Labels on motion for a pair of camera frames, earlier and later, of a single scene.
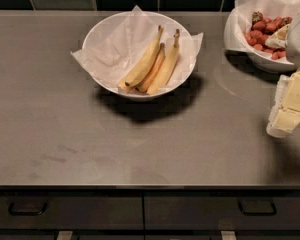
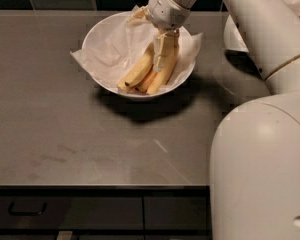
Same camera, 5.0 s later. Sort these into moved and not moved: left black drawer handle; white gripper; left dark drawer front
Moved: white gripper
Not moved: left black drawer handle; left dark drawer front
